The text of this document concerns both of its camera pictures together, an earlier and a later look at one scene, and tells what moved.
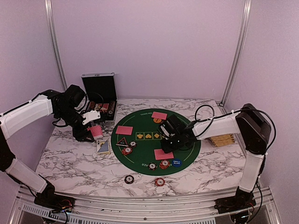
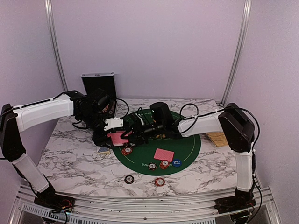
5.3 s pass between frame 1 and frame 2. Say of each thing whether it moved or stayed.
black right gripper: moved
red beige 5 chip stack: stayed
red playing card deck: moved
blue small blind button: stayed
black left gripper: moved
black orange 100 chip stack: stayed
